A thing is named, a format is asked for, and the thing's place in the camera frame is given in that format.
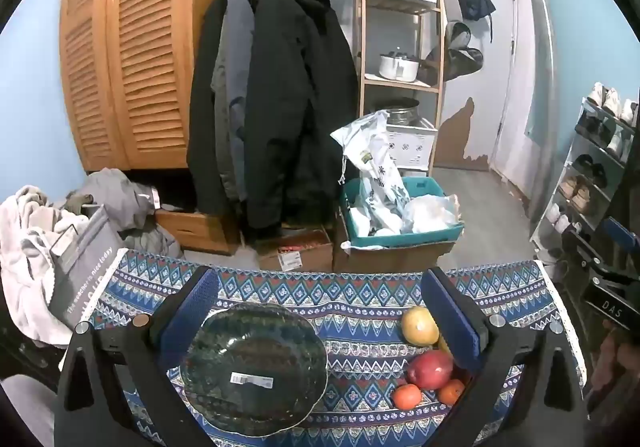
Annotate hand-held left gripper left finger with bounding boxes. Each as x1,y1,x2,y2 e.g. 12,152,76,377
54,266,223,447

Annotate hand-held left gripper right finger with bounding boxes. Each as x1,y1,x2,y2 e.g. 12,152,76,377
421,267,589,447

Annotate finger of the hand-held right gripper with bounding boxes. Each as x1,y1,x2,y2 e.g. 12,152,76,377
600,217,640,278
561,227,609,288

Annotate red apple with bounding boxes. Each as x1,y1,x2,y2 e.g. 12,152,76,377
406,350,455,390

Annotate small orange tangerine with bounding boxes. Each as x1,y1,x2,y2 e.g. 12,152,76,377
438,379,466,406
391,383,422,411

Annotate dark scalloped glass bowl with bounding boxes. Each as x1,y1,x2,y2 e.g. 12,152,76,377
179,303,329,437

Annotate person's right hand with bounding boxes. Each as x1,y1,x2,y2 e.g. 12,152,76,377
587,322,632,409

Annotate metal shoe rack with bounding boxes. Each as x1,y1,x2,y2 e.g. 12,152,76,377
531,97,640,273

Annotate group of shoes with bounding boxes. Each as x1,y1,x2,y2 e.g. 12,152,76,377
544,82,640,235

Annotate wooden drawer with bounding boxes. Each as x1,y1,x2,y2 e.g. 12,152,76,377
155,207,242,256

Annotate large cardboard box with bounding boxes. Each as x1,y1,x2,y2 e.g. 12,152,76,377
333,212,457,274

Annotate blue patterned tablecloth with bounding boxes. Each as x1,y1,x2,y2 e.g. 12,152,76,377
75,247,589,447

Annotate teal plastic basket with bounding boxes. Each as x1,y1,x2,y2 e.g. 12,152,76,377
341,176,465,248

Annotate clear plastic bag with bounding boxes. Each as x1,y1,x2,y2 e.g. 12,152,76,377
402,194,462,231

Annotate grey lettered bag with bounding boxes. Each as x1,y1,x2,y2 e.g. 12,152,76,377
49,204,129,331

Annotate cardboard box with red print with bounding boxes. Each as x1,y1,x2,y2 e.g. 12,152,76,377
257,227,335,273

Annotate grey clothes pile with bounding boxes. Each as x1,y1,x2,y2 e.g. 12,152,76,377
67,168,184,259

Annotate olive cloth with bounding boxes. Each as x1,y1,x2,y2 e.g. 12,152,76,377
65,194,96,216

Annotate printed white plastic bag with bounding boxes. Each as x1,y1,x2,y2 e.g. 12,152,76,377
330,110,412,234

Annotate white fleece blanket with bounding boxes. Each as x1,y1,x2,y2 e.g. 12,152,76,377
0,184,97,349

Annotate white patterned basket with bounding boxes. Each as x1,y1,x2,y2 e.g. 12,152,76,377
385,118,439,174

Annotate person's grey trouser leg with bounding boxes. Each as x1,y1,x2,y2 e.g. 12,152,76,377
0,373,57,447

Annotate white door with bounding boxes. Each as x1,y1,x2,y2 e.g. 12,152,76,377
434,0,522,174

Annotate metal pot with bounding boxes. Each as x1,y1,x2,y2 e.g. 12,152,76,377
372,98,420,126

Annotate dark hanging bags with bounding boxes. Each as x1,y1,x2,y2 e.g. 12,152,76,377
424,21,485,84

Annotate black hooded coat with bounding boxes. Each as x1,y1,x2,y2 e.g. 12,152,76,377
187,0,359,244

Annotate grey jacket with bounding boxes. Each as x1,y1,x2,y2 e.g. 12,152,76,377
210,0,262,202

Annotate white pot with lid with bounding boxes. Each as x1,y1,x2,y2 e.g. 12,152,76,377
378,49,421,80

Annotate wooden louvred wardrobe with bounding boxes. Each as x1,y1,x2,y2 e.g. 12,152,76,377
59,0,227,172

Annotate wooden shelf rack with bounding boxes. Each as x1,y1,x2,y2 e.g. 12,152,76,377
357,0,447,178

